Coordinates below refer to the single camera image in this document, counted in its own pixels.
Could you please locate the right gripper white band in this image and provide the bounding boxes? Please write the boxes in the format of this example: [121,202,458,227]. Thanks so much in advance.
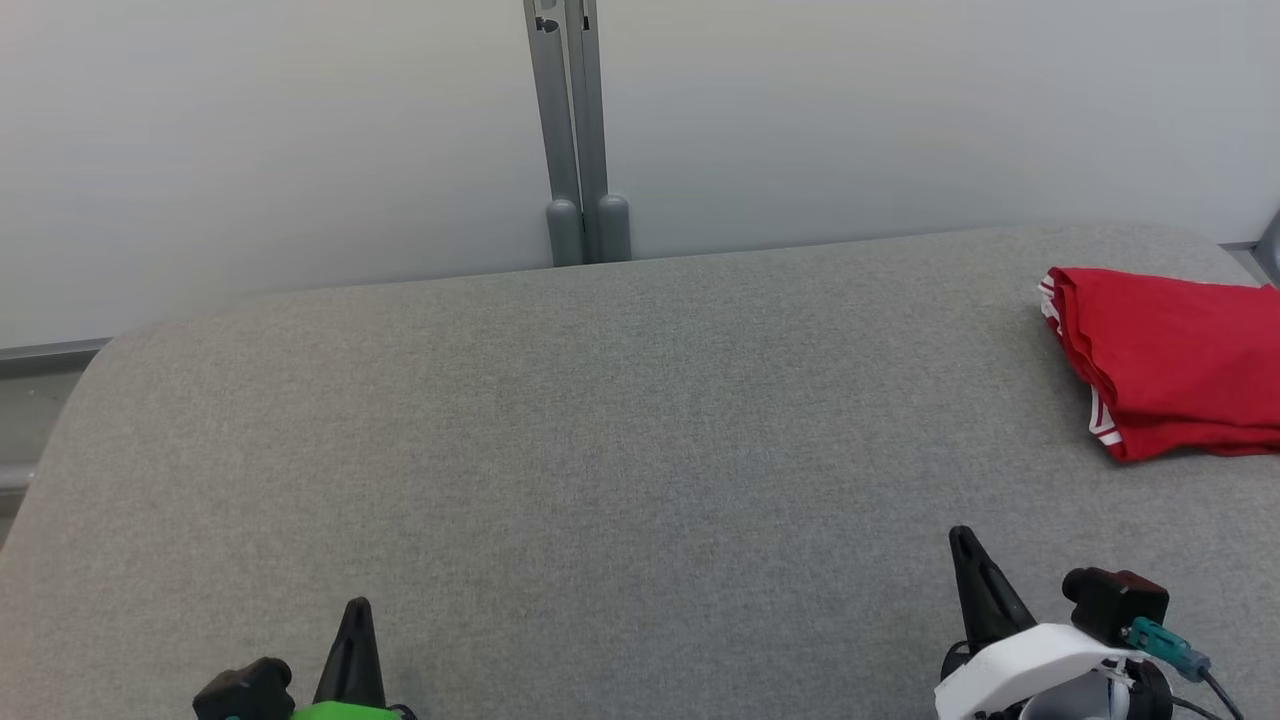
[935,527,1151,720]

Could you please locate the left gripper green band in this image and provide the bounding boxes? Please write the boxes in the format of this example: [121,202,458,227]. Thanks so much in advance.
[290,598,416,720]

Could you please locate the red Bulls 23 jersey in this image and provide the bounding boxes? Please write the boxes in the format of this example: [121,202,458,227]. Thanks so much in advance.
[1045,267,1280,463]

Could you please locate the right black cable teal plug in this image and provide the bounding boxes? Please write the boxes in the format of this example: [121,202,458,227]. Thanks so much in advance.
[1122,618,1246,720]

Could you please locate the grey partition post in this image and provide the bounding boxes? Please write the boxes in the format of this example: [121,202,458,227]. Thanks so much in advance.
[523,0,586,268]
[563,0,633,264]

